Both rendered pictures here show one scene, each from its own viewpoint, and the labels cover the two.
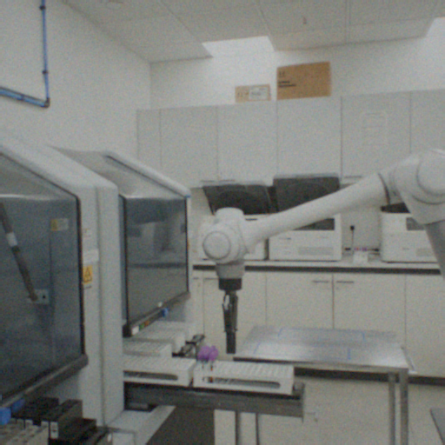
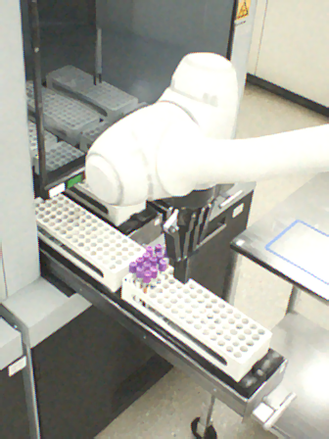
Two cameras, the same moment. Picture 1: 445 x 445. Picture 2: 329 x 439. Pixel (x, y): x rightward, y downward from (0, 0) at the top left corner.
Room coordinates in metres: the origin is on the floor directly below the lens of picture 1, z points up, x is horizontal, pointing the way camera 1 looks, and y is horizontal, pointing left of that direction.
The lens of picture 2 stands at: (0.68, -0.33, 1.76)
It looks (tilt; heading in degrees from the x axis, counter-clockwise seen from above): 39 degrees down; 25
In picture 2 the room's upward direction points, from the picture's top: 5 degrees clockwise
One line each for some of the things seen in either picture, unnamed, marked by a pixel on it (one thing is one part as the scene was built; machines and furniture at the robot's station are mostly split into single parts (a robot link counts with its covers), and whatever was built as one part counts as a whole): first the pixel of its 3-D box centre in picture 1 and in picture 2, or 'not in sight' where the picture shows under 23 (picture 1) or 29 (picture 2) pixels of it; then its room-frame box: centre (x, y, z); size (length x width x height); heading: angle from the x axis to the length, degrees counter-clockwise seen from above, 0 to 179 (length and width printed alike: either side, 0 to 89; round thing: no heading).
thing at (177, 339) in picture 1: (145, 342); not in sight; (1.88, 0.32, 0.83); 0.30 x 0.10 x 0.06; 76
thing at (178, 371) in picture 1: (148, 371); (81, 239); (1.55, 0.25, 0.83); 0.30 x 0.10 x 0.06; 76
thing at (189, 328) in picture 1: (159, 331); not in sight; (2.03, 0.28, 0.83); 0.30 x 0.10 x 0.06; 76
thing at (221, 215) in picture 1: (229, 233); (198, 108); (1.47, -0.01, 1.28); 0.13 x 0.11 x 0.16; 171
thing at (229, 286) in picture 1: (230, 291); (191, 199); (1.49, -0.02, 1.10); 0.08 x 0.07 x 0.09; 166
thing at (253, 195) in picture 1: (237, 219); not in sight; (4.14, -0.12, 1.22); 0.62 x 0.56 x 0.64; 164
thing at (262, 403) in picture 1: (202, 392); (140, 299); (1.51, 0.08, 0.78); 0.73 x 0.14 x 0.09; 76
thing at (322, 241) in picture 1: (307, 215); not in sight; (4.00, -0.68, 1.24); 0.62 x 0.56 x 0.69; 166
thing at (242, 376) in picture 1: (243, 378); (193, 317); (1.48, -0.05, 0.83); 0.30 x 0.10 x 0.06; 76
